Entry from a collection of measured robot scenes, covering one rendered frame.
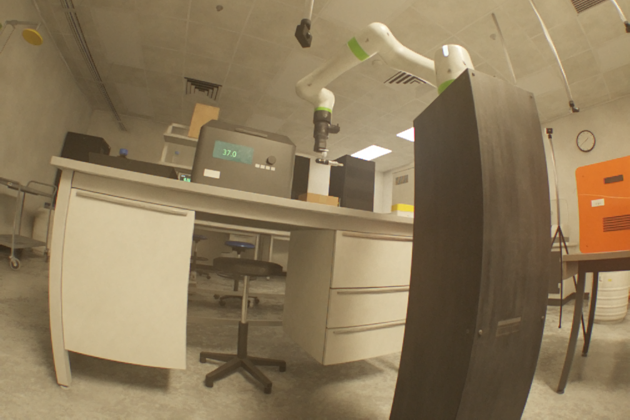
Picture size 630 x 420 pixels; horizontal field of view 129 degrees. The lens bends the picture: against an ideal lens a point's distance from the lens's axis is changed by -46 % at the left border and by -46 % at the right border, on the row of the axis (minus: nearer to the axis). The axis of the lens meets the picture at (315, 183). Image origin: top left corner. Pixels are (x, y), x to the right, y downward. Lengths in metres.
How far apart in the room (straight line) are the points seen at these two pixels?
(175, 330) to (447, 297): 0.89
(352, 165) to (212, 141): 2.82
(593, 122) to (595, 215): 3.50
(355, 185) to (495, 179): 3.20
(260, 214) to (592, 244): 1.53
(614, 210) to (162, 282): 1.92
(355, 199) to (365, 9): 2.31
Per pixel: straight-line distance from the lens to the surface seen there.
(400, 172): 2.47
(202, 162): 1.10
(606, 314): 3.16
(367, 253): 1.30
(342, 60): 1.27
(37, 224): 4.57
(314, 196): 1.79
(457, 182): 0.66
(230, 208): 1.06
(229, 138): 1.14
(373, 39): 1.22
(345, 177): 3.66
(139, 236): 1.06
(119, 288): 1.10
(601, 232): 1.56
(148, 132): 6.08
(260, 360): 1.58
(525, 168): 0.70
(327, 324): 1.26
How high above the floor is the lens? 0.74
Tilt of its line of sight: 12 degrees up
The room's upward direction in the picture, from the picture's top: 5 degrees clockwise
